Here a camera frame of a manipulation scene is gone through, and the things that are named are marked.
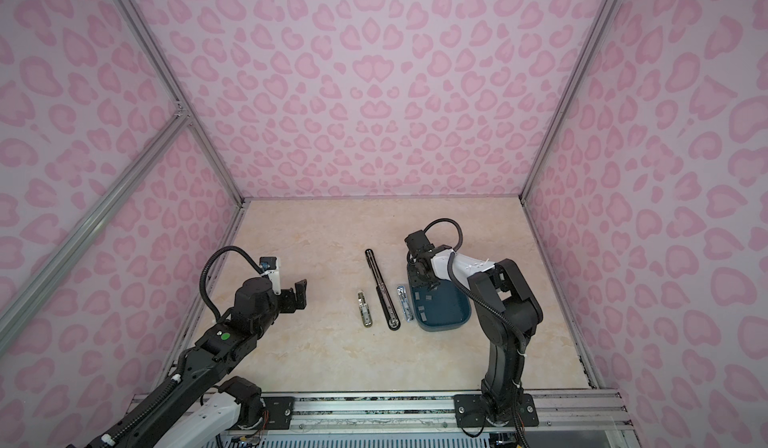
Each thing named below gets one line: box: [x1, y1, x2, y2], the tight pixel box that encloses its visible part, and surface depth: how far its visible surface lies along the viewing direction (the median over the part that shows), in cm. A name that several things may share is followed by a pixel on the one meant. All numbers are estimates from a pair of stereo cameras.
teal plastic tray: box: [410, 279, 471, 332], surface depth 92 cm
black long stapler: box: [365, 248, 401, 331], surface depth 94 cm
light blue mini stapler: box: [397, 285, 414, 322], surface depth 94 cm
